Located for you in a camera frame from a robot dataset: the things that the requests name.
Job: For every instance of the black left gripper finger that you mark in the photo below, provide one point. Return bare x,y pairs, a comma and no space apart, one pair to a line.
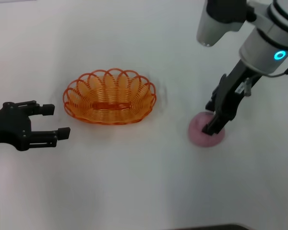
63,133
48,109

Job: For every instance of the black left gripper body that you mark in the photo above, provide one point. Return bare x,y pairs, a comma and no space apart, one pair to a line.
12,124

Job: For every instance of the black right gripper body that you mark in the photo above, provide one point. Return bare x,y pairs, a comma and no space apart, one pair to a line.
228,95

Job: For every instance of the orange plastic woven basket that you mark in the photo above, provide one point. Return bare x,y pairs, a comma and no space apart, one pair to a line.
110,95

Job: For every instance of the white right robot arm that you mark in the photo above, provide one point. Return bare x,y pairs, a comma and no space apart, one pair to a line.
259,48

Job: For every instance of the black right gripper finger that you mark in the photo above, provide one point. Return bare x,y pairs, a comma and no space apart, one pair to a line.
210,105
217,124

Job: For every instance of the pink peach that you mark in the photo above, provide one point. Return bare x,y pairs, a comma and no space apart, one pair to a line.
196,134

